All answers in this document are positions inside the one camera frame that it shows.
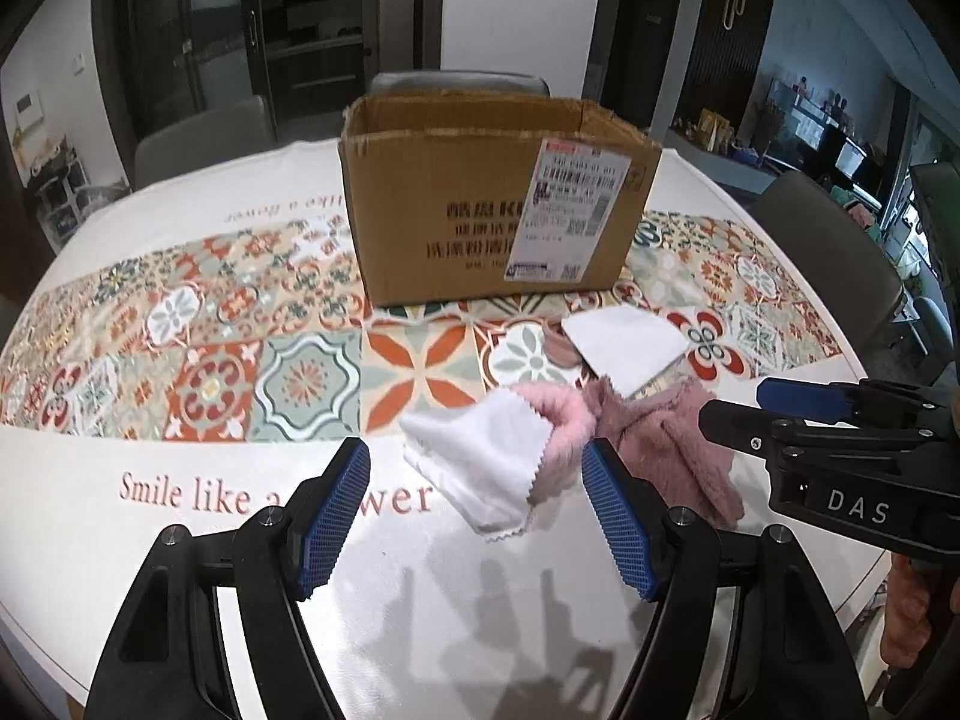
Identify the dusty pink fluffy cloth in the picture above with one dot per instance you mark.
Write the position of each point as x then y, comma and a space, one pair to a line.
675, 457

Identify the white storage shelf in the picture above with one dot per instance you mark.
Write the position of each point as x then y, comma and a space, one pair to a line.
71, 195

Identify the white cloth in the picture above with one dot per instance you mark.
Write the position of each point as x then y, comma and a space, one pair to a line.
622, 349
487, 457

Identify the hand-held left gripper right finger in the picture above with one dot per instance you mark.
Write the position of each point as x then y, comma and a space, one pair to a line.
619, 525

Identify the brown cardboard box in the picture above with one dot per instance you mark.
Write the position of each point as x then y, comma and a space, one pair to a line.
435, 187

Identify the person's right hand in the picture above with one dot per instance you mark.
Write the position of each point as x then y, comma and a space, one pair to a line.
904, 615

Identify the grey dining chair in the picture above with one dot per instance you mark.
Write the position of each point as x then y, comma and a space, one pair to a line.
825, 247
202, 139
457, 82

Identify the patterned white tablecloth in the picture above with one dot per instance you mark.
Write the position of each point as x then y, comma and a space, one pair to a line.
225, 480

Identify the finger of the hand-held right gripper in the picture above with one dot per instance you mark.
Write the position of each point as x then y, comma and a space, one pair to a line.
731, 424
802, 397

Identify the white wall panel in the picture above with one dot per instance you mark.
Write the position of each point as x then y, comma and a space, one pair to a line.
27, 109

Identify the white low cabinet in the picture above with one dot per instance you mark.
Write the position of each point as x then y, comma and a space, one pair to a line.
720, 157

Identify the dark glass sliding door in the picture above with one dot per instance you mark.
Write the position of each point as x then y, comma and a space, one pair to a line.
225, 30

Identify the dark wooden door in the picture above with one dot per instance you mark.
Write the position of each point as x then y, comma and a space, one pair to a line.
645, 37

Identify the brownish pink soft item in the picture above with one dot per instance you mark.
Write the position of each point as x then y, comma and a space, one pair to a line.
559, 345

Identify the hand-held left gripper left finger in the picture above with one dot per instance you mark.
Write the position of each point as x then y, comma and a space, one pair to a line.
330, 525

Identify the light pink fluffy cloth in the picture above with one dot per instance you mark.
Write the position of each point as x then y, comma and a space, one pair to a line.
562, 427

